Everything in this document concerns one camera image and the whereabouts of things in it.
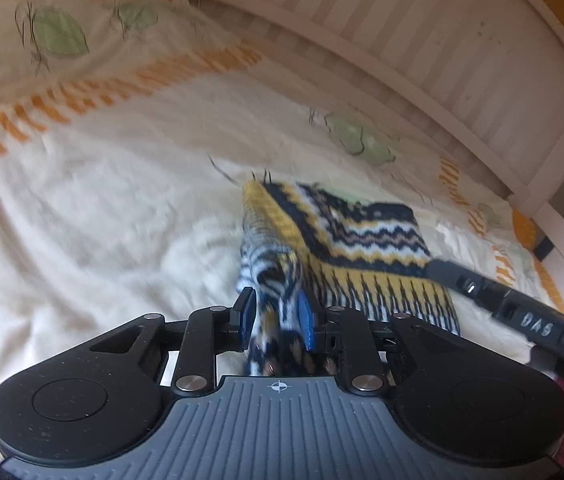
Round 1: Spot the cream leaf print bedsheet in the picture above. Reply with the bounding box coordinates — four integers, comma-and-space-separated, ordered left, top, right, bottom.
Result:
0, 0, 559, 382

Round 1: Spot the white slatted bed headboard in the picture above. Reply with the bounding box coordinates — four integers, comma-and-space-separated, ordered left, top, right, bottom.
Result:
190, 0, 564, 214

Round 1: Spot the navy yellow patterned knit sweater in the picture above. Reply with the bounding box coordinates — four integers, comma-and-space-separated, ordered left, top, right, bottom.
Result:
236, 180, 460, 376

